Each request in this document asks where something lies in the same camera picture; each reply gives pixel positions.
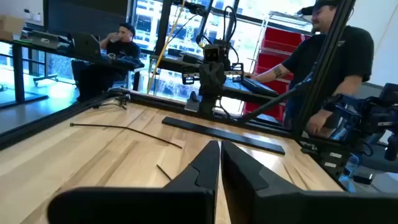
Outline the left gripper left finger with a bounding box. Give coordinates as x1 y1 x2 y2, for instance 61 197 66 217
46 139 221 224

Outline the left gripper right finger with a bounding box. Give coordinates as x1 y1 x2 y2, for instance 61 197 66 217
220 139 398 224

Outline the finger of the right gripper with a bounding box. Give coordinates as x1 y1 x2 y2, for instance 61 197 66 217
182 65 196 85
231 63 245 83

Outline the black raceway cover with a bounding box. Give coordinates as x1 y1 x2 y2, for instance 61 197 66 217
161 116 286 156

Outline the black zip tie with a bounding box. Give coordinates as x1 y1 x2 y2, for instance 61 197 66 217
69 123 183 149

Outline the black keyboard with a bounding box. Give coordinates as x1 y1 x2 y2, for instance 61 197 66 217
241 77 280 98

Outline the person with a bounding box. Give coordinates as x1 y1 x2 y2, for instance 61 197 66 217
99 22 142 94
245 0 376 136

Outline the black laptop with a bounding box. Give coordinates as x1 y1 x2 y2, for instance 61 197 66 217
72 30 102 58

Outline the dark bulky equipment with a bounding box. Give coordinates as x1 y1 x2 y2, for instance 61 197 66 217
322 82 398 175

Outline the large black screen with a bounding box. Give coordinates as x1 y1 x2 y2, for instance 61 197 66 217
43 0 131 37

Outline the grey laptop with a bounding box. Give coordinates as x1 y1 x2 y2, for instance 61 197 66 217
30 30 60 50

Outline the black office desk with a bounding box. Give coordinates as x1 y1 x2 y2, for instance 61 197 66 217
0 37 146 110

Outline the cardboard box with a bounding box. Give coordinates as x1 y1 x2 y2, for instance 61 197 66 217
0 14 25 41

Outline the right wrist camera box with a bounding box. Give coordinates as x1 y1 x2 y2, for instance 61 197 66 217
203 43 222 63

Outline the yellow hanging cord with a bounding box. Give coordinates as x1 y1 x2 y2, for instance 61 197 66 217
146 0 187 94

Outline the loose black cable bundle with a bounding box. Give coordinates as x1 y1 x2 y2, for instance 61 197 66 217
92 93 131 110

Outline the black extrusion table frame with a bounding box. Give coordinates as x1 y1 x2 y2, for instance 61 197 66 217
0 0 357 175

